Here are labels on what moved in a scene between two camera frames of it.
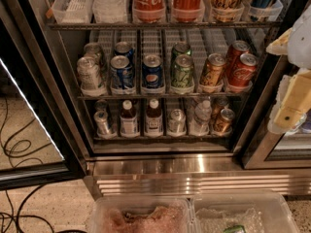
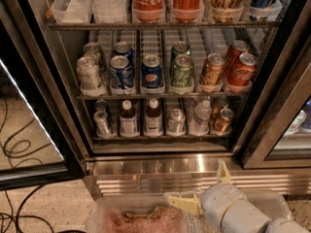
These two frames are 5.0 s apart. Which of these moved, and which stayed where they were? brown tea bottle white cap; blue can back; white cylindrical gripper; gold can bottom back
Moved: white cylindrical gripper
Stayed: gold can bottom back; blue can back; brown tea bottle white cap
